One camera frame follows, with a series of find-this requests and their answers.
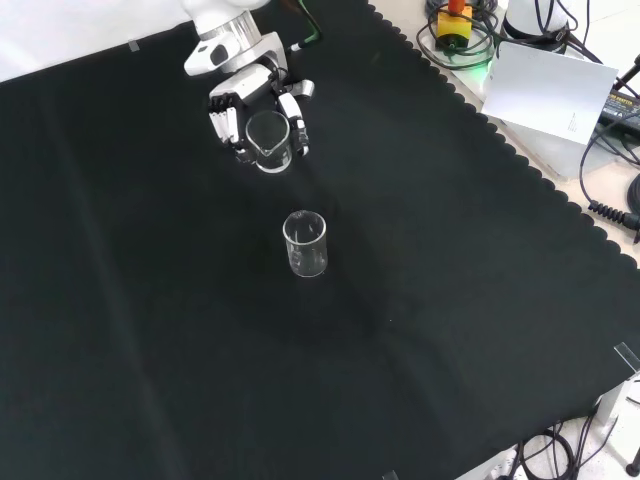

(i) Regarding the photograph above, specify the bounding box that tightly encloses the white power strip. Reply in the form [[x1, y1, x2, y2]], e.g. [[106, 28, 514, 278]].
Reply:
[[467, 446, 522, 480]]

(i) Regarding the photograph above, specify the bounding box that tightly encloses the white metal bracket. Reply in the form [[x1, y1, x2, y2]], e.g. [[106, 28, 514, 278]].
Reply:
[[596, 371, 640, 432]]

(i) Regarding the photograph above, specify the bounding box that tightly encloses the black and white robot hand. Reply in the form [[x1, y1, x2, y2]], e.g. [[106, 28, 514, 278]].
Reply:
[[183, 30, 317, 167]]

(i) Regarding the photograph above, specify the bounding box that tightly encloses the black cable loop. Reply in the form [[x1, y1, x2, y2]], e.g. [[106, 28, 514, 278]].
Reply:
[[415, 0, 504, 71]]

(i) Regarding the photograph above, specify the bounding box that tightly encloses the black floor cable bundle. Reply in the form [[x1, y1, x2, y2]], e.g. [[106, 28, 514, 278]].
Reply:
[[514, 409, 640, 480]]

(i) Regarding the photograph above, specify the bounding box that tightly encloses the coiled black cable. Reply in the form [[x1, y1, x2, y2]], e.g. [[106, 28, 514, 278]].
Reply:
[[578, 122, 640, 230]]

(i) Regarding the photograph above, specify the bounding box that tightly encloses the yellow stop button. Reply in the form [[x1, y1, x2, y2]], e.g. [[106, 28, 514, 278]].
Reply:
[[435, 0, 474, 52]]

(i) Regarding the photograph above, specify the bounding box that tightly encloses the black bench cloth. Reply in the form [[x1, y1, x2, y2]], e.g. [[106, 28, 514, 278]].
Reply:
[[0, 0, 640, 480]]

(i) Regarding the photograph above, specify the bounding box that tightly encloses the white device with black band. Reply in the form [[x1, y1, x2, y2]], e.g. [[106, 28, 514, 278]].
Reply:
[[499, 0, 572, 54]]

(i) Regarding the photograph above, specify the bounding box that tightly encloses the black power adapter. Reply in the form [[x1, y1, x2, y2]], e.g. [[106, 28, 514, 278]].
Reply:
[[596, 81, 640, 127]]

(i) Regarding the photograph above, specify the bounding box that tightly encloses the tall clear glass beaker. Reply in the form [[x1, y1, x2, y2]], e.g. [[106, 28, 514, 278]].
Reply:
[[281, 210, 329, 279]]

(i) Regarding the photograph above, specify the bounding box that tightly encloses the wide clear glass beaker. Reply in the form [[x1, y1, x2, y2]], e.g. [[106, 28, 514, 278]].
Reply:
[[244, 110, 294, 175]]

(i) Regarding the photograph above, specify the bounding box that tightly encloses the green cable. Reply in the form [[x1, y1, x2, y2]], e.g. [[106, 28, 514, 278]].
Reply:
[[288, 0, 325, 54]]

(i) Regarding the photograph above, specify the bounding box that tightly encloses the pale board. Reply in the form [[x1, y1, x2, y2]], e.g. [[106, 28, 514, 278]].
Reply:
[[480, 40, 620, 147]]

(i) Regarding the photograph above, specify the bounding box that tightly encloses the pale grey box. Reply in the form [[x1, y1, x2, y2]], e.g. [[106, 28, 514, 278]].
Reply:
[[487, 113, 587, 180]]

